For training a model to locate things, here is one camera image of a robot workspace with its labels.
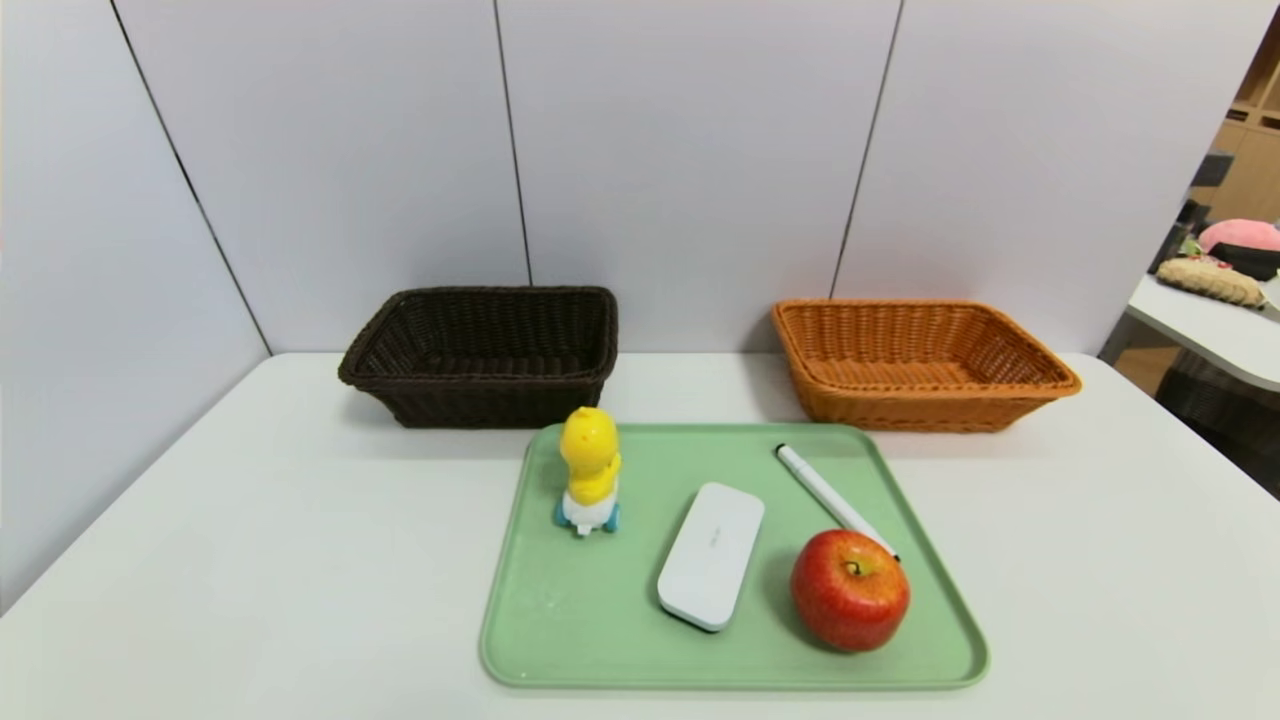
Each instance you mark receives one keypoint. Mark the yellow duck toy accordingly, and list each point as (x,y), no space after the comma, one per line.
(590,460)

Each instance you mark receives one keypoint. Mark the white rounded rectangular case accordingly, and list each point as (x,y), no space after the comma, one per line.
(710,555)

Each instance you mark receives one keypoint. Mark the white marker pen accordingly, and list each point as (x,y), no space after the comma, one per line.
(825,493)

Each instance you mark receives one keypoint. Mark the red yellow apple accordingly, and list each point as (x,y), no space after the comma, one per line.
(850,600)

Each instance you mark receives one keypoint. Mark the dark brown wicker basket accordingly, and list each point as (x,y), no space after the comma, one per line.
(480,390)

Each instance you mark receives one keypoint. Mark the orange wicker basket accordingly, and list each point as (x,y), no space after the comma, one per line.
(920,400)

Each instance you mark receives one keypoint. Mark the light green plastic tray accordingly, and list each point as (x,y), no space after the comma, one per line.
(610,620)

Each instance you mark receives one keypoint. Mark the white side table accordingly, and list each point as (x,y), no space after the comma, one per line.
(1200,325)

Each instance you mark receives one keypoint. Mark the beige woven pouch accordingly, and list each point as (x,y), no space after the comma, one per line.
(1210,280)

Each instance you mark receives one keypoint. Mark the pink plush toy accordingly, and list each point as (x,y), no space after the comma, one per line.
(1240,233)

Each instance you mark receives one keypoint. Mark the wooden shelf unit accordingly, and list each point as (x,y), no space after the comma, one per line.
(1255,170)

